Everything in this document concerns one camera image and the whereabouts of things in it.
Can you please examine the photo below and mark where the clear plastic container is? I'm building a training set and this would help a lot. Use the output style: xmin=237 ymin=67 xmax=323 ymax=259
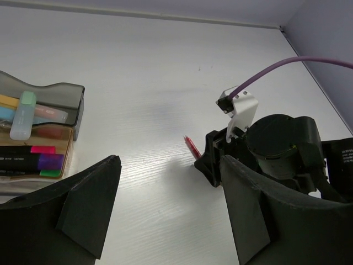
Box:
xmin=1 ymin=177 xmax=60 ymax=204

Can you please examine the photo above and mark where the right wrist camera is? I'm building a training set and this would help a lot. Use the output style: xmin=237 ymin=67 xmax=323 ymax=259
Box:
xmin=216 ymin=86 xmax=259 ymax=143

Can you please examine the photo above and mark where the red gel pen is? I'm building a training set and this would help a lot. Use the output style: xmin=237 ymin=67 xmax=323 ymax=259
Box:
xmin=184 ymin=136 xmax=201 ymax=160

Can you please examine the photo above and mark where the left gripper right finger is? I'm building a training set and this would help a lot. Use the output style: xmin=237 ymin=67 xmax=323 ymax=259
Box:
xmin=220 ymin=156 xmax=352 ymax=264

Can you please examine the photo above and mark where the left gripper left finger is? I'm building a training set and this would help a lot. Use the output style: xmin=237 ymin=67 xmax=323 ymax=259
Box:
xmin=1 ymin=155 xmax=122 ymax=264

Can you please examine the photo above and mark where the orange translucent container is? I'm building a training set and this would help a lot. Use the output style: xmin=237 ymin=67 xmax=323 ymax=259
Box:
xmin=1 ymin=124 xmax=74 ymax=181

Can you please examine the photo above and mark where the pink black highlighter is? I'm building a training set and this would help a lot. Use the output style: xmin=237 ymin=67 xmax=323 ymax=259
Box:
xmin=0 ymin=145 xmax=56 ymax=154

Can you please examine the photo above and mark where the orange pastel marker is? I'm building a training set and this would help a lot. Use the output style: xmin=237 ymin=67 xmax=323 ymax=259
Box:
xmin=1 ymin=94 xmax=68 ymax=123

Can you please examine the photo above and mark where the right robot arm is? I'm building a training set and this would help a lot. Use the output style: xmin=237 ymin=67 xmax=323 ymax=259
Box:
xmin=194 ymin=114 xmax=352 ymax=203

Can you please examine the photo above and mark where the light green marker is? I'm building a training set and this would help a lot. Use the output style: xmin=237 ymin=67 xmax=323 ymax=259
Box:
xmin=9 ymin=91 xmax=36 ymax=141

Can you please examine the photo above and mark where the light blue marker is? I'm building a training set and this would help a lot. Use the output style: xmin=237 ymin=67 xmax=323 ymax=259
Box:
xmin=0 ymin=107 xmax=15 ymax=123

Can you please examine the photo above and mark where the purple marker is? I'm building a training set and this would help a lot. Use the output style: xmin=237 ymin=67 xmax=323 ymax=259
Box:
xmin=1 ymin=153 xmax=65 ymax=171

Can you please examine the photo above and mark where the green black highlighter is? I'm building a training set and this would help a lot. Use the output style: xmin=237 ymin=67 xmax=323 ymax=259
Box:
xmin=1 ymin=170 xmax=61 ymax=177

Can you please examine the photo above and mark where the grey translucent container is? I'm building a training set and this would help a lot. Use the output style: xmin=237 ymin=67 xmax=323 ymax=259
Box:
xmin=1 ymin=71 xmax=85 ymax=141

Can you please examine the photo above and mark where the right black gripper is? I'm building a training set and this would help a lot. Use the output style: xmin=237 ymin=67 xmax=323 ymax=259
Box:
xmin=194 ymin=129 xmax=261 ymax=188

